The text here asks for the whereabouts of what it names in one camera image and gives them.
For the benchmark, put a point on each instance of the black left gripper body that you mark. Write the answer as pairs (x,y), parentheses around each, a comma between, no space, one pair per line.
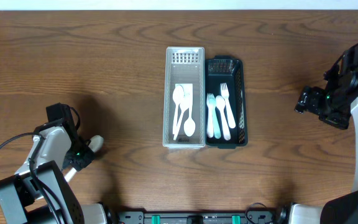
(82,152)

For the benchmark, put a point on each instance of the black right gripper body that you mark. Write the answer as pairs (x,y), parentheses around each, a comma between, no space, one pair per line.
(332,108)

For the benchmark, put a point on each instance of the white plastic utensil handle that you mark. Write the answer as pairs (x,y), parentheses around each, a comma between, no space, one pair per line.
(225,95)

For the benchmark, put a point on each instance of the pale green plastic spoon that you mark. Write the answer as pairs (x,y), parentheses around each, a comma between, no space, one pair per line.
(189,125)

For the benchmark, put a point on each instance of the white plastic spoon long handle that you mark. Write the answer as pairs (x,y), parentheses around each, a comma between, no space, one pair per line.
(178,96)

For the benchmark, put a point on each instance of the white plastic fork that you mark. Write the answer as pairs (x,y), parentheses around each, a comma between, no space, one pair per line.
(210,130)

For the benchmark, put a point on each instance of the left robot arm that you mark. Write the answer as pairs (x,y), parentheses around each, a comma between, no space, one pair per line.
(39,192)

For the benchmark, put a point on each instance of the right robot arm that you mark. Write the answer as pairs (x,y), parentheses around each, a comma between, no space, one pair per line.
(337,105)

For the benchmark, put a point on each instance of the white spoon in black basket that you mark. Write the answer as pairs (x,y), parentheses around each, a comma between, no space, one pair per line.
(220,104)

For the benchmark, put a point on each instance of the clear perforated plastic basket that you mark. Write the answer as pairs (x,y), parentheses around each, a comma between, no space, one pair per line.
(184,66)

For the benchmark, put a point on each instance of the black perforated plastic basket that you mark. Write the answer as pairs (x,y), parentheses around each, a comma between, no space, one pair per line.
(226,69)

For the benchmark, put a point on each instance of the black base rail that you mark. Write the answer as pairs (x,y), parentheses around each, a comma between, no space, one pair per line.
(256,213)

